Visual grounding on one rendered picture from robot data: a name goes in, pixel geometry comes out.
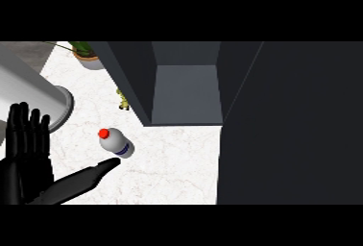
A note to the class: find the dark grey cabinet door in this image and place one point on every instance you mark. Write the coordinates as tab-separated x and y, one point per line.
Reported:
292	128

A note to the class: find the potted green plant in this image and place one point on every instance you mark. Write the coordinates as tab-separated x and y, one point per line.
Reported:
87	57

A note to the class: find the small yellow-green object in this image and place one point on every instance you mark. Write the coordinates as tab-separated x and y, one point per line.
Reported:
124	102

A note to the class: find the white cylindrical appliance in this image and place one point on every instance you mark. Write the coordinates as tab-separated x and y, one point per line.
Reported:
24	89

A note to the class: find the white bottle with red cap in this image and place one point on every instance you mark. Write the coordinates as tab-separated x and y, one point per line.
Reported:
117	144

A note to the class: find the dark grey open cabinet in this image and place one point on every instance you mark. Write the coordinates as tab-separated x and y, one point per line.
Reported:
186	93

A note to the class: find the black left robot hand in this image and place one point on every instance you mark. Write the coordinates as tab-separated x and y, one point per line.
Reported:
28	166

